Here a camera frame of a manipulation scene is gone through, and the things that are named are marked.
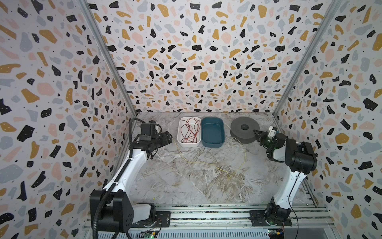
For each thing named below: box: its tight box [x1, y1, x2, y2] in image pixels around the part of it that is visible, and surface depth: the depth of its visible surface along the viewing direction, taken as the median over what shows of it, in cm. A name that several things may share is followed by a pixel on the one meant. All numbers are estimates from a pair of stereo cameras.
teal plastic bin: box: [200, 117, 226, 148], surface depth 110 cm
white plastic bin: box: [177, 116, 202, 147], surface depth 112 cm
